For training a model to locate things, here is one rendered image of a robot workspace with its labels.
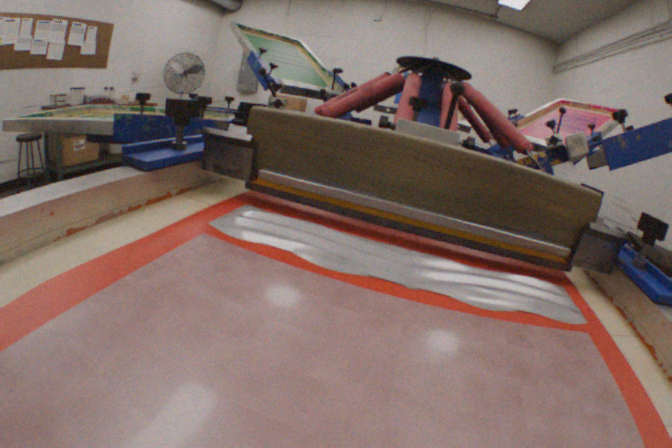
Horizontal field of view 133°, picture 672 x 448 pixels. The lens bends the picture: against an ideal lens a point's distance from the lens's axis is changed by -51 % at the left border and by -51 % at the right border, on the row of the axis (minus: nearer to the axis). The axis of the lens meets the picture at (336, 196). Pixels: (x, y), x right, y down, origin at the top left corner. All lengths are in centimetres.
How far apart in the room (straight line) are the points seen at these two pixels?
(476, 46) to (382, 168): 445
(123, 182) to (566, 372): 38
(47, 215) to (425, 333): 28
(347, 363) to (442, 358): 6
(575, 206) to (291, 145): 31
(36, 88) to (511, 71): 618
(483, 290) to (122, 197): 32
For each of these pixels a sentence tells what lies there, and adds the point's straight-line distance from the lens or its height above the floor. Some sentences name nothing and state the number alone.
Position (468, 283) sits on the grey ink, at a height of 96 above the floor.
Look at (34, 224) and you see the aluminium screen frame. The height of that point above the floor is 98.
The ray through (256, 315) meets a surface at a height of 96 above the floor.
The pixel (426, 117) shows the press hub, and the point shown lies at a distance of 108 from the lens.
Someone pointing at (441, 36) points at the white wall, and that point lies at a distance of 466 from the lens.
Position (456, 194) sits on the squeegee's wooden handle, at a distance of 29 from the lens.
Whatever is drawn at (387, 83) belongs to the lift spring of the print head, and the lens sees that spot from 98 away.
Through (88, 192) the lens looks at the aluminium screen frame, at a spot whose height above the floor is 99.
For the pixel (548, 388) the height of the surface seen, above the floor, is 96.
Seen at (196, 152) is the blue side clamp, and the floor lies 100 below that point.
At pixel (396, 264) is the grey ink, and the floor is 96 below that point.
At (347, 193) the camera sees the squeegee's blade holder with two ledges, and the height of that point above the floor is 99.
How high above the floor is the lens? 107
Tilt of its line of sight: 17 degrees down
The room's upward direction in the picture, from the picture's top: 11 degrees clockwise
